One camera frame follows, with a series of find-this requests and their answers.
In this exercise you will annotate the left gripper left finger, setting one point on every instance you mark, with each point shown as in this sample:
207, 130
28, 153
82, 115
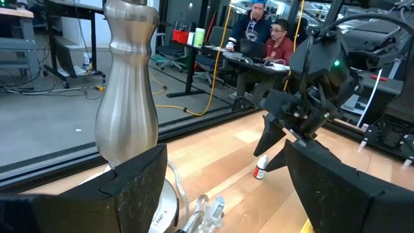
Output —
123, 200

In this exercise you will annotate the person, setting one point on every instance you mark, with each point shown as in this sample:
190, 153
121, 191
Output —
255, 29
279, 48

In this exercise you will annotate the small red food coloring bottle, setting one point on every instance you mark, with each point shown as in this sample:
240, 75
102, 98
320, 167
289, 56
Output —
259, 171

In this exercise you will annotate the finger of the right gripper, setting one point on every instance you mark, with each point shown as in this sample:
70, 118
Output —
270, 136
278, 163

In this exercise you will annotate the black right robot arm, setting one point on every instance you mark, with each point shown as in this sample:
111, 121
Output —
365, 39

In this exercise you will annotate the clear plastic bottle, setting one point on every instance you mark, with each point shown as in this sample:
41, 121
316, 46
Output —
86, 61

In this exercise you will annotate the black office desk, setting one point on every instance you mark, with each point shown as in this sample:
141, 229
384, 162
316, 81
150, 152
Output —
191, 71

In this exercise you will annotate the silver lamp with white shade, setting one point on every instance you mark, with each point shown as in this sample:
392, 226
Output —
126, 97

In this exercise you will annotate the black standing desk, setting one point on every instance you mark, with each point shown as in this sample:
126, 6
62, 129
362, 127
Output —
93, 32

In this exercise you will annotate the yellow translucent plastic bin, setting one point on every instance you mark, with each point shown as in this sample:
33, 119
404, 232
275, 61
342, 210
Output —
305, 228

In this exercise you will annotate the dark office chair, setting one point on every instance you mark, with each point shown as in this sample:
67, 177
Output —
171, 51

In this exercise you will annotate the black laptop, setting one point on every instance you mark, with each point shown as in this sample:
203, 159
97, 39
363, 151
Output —
252, 48

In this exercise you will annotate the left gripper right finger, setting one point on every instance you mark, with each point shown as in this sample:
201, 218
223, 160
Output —
339, 200

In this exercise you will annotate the white cup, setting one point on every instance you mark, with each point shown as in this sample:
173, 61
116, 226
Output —
191, 39

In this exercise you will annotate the red storage bin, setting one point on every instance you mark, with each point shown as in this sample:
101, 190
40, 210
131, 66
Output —
180, 37

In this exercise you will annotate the wooden top workbench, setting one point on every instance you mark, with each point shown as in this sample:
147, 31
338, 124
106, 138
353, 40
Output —
16, 13

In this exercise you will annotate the grey office chair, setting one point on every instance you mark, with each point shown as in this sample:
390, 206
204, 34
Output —
215, 34

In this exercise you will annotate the green and white canister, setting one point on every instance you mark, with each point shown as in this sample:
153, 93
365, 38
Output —
199, 37

